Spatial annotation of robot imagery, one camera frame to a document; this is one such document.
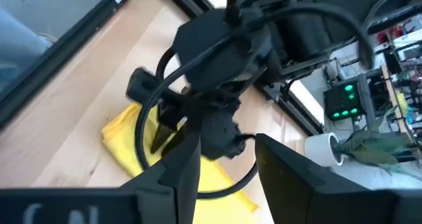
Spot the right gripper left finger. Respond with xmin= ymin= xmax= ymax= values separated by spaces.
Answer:
xmin=120 ymin=132 xmax=202 ymax=224

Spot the black box with green lights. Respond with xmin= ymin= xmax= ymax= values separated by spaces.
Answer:
xmin=322 ymin=80 xmax=367 ymax=123

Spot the person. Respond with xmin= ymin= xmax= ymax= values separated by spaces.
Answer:
xmin=0 ymin=7 xmax=59 ymax=101

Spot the black looped camera cable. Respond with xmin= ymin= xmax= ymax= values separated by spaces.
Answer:
xmin=134 ymin=29 xmax=259 ymax=200

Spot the potted plant in white pot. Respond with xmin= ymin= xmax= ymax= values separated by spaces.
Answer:
xmin=303 ymin=105 xmax=422 ymax=182

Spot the wooden background shelf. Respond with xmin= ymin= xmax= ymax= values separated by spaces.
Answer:
xmin=378 ymin=63 xmax=417 ymax=144

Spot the yellow microfiber towel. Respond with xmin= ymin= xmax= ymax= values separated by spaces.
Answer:
xmin=100 ymin=101 xmax=260 ymax=224

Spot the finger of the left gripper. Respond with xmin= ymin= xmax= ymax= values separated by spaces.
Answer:
xmin=161 ymin=125 xmax=195 ymax=157
xmin=150 ymin=123 xmax=176 ymax=154

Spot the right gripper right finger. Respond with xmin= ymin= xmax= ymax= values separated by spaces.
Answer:
xmin=255 ymin=133 xmax=367 ymax=224

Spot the silver black front rail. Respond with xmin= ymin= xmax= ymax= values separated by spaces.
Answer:
xmin=0 ymin=0 xmax=141 ymax=128

